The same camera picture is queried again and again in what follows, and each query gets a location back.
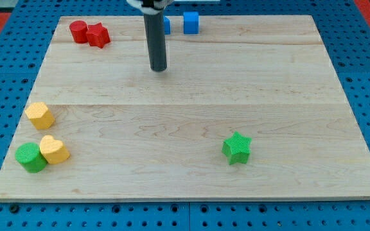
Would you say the blue block behind rod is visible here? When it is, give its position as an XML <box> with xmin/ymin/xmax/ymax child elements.
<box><xmin>163</xmin><ymin>16</ymin><xmax>171</xmax><ymax>35</ymax></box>

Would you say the green cylinder block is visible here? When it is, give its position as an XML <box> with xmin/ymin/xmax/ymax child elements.
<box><xmin>15</xmin><ymin>142</ymin><xmax>48</xmax><ymax>173</ymax></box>

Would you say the yellow hexagon block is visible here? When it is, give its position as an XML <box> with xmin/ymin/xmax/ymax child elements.
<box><xmin>25</xmin><ymin>102</ymin><xmax>55</xmax><ymax>130</ymax></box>

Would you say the wooden board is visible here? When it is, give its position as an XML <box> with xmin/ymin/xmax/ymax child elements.
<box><xmin>0</xmin><ymin>15</ymin><xmax>370</xmax><ymax>203</ymax></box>

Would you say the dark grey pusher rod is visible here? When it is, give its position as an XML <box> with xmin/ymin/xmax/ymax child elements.
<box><xmin>144</xmin><ymin>12</ymin><xmax>167</xmax><ymax>72</ymax></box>

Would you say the yellow heart block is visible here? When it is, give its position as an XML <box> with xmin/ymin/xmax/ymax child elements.
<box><xmin>40</xmin><ymin>135</ymin><xmax>71</xmax><ymax>164</ymax></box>

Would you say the green star block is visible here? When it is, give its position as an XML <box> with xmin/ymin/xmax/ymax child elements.
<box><xmin>222</xmin><ymin>132</ymin><xmax>252</xmax><ymax>165</ymax></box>

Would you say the blue cube block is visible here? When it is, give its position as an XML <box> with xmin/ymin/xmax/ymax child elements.
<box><xmin>183</xmin><ymin>12</ymin><xmax>199</xmax><ymax>35</ymax></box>

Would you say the red cylinder block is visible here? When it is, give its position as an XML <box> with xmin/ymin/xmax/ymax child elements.
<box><xmin>69</xmin><ymin>20</ymin><xmax>88</xmax><ymax>44</ymax></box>

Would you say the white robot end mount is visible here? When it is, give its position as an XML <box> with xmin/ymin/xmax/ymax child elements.
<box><xmin>127</xmin><ymin>0</ymin><xmax>173</xmax><ymax>15</ymax></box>

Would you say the red star block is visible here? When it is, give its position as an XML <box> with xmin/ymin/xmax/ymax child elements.
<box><xmin>86</xmin><ymin>22</ymin><xmax>110</xmax><ymax>48</ymax></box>

